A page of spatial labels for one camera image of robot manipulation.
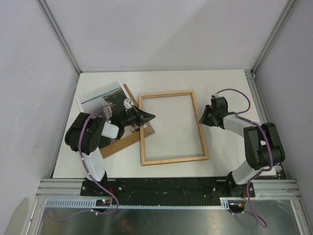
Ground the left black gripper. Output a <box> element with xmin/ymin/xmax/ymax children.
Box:
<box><xmin>121</xmin><ymin>105</ymin><xmax>156</xmax><ymax>127</ymax></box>

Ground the wooden picture frame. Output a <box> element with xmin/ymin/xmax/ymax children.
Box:
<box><xmin>138</xmin><ymin>90</ymin><xmax>209</xmax><ymax>165</ymax></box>

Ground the landscape photo print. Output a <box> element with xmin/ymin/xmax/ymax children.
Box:
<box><xmin>76</xmin><ymin>81</ymin><xmax>140</xmax><ymax>140</ymax></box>

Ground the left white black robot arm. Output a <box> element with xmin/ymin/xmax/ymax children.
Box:
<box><xmin>65</xmin><ymin>98</ymin><xmax>156</xmax><ymax>196</ymax></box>

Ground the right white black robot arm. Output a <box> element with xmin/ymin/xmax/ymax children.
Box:
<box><xmin>199</xmin><ymin>95</ymin><xmax>285</xmax><ymax>197</ymax></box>

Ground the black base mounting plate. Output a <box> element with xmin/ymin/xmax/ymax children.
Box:
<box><xmin>80</xmin><ymin>177</ymin><xmax>255</xmax><ymax>207</ymax></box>

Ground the shiny metal floor sheet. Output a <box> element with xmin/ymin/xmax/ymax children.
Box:
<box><xmin>38</xmin><ymin>201</ymin><xmax>301</xmax><ymax>235</ymax></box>

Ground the brown frame backing board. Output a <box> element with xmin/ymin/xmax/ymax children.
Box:
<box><xmin>100</xmin><ymin>84</ymin><xmax>155</xmax><ymax>159</ymax></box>

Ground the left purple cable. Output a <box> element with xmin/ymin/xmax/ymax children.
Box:
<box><xmin>46</xmin><ymin>104</ymin><xmax>120</xmax><ymax>221</ymax></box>

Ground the purple cable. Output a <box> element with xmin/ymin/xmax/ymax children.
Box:
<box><xmin>46</xmin><ymin>104</ymin><xmax>120</xmax><ymax>221</ymax></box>
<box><xmin>216</xmin><ymin>88</ymin><xmax>272</xmax><ymax>228</ymax></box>

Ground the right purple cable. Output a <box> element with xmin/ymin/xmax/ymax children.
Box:
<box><xmin>216</xmin><ymin>88</ymin><xmax>272</xmax><ymax>228</ymax></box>

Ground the grey slotted cable duct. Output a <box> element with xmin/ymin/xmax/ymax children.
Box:
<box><xmin>45</xmin><ymin>198</ymin><xmax>229</xmax><ymax>210</ymax></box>

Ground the aluminium front rail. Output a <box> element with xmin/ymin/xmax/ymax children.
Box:
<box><xmin>36</xmin><ymin>179</ymin><xmax>303</xmax><ymax>200</ymax></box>

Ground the left aluminium corner post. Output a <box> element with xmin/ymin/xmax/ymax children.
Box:
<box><xmin>36</xmin><ymin>0</ymin><xmax>82</xmax><ymax>75</ymax></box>

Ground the aluminium corner post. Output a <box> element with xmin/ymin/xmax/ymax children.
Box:
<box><xmin>36</xmin><ymin>0</ymin><xmax>82</xmax><ymax>75</ymax></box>
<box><xmin>250</xmin><ymin>0</ymin><xmax>298</xmax><ymax>74</ymax></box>

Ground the right aluminium corner post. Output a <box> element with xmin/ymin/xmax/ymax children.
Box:
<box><xmin>250</xmin><ymin>0</ymin><xmax>298</xmax><ymax>74</ymax></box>

